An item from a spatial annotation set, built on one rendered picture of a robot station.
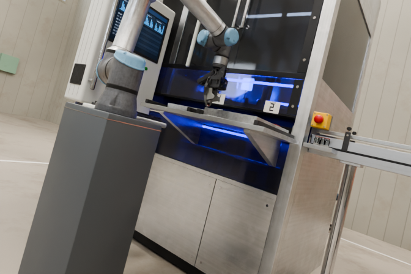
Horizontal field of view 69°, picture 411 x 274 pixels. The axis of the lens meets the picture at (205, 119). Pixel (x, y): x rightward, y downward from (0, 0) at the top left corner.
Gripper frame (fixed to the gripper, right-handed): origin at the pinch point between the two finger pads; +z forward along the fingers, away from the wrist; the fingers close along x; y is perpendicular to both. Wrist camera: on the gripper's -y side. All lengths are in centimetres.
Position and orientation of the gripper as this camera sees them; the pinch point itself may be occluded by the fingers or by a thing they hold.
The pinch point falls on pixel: (207, 103)
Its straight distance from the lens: 152.1
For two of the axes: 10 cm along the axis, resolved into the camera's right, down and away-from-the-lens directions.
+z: -2.4, 9.7, -0.4
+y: 7.8, 1.7, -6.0
